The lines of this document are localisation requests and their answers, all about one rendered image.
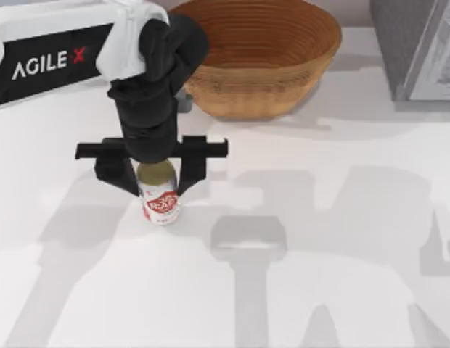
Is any brown woven basket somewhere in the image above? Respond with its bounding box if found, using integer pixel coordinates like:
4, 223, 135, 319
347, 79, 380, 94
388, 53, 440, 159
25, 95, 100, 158
180, 0, 343, 121

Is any red and white can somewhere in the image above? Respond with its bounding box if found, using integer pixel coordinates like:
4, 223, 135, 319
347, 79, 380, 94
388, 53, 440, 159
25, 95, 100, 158
136, 159, 181, 227

